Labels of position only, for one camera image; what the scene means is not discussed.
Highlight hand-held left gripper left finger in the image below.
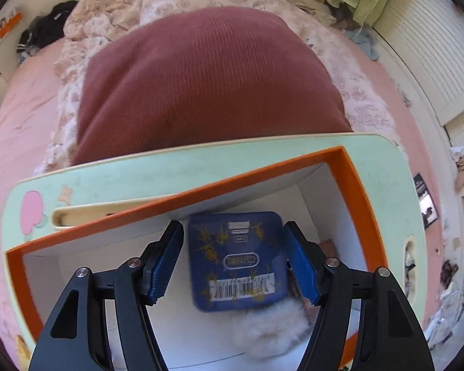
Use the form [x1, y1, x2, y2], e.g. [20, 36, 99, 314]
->
[28, 220, 185, 371]

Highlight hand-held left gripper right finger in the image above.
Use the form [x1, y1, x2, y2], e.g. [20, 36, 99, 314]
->
[282, 221, 436, 371]

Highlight blue card box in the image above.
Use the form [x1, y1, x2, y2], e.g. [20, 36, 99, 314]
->
[188, 211, 290, 313]

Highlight fluffy fur ball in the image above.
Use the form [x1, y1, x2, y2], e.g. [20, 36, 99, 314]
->
[232, 303, 318, 360]

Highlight orange cardboard box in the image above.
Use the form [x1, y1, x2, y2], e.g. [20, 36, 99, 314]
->
[6, 146, 389, 371]

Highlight green cartoon desktop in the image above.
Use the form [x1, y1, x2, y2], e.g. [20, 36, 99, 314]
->
[2, 133, 428, 371]

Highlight crumpled foil wrappers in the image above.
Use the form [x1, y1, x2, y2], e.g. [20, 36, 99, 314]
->
[404, 241, 417, 279]

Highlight clear plastic bag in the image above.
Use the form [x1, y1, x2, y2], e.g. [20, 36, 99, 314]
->
[425, 290, 464, 348]

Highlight yellow cushion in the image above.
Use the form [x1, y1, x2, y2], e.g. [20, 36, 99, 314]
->
[15, 334, 33, 371]

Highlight maroon pillow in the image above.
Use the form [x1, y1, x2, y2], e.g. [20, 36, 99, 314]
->
[71, 6, 354, 167]

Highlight pink bed sheet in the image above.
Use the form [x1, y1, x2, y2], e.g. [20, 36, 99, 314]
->
[0, 27, 453, 371]

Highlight light blue cloth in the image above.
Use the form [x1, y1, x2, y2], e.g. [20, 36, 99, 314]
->
[348, 29, 377, 60]

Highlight white slatted door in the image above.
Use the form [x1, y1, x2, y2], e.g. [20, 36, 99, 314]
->
[371, 0, 464, 126]

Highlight black clothes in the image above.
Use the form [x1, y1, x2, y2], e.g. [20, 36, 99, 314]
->
[17, 2, 78, 64]

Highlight orange tray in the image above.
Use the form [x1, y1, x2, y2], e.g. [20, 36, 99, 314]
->
[0, 8, 24, 53]

